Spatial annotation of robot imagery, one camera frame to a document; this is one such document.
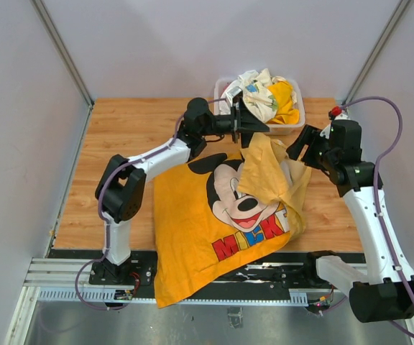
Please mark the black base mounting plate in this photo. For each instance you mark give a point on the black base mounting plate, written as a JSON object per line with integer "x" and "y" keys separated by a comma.
{"x": 270, "y": 279}

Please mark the yellow pillowcase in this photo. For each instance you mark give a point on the yellow pillowcase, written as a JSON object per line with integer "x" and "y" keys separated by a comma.
{"x": 222, "y": 211}

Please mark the left aluminium frame post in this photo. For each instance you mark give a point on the left aluminium frame post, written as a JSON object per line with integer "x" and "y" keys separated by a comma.
{"x": 51, "y": 29}

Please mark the right aluminium frame post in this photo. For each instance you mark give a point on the right aluminium frame post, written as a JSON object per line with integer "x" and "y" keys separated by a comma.
{"x": 398, "y": 14}

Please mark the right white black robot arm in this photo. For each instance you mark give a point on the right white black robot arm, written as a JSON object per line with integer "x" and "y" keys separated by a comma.
{"x": 386, "y": 291}

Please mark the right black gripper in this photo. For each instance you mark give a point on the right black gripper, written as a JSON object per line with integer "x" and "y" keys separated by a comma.
{"x": 310, "y": 136}

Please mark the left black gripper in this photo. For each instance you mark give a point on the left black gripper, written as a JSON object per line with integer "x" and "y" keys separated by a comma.
{"x": 244, "y": 122}

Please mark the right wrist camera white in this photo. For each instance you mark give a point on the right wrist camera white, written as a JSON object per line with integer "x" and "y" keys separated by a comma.
{"x": 336, "y": 113}

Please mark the white printed cloth in bin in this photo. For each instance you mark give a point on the white printed cloth in bin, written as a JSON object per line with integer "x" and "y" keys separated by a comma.
{"x": 257, "y": 98}

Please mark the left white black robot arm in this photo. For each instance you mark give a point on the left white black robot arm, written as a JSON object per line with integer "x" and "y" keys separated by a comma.
{"x": 120, "y": 190}

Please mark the aluminium frame post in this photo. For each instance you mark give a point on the aluminium frame post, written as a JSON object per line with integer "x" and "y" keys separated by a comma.
{"x": 398, "y": 14}
{"x": 51, "y": 29}

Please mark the yellow cloth in bin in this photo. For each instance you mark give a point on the yellow cloth in bin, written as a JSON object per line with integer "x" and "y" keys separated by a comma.
{"x": 286, "y": 113}

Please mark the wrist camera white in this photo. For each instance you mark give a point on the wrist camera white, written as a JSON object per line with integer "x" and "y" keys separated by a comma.
{"x": 336, "y": 113}
{"x": 231, "y": 94}

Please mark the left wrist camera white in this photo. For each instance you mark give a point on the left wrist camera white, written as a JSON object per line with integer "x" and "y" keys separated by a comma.
{"x": 231, "y": 94}

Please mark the grey slotted cable duct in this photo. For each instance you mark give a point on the grey slotted cable duct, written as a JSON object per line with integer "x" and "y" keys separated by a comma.
{"x": 109, "y": 295}

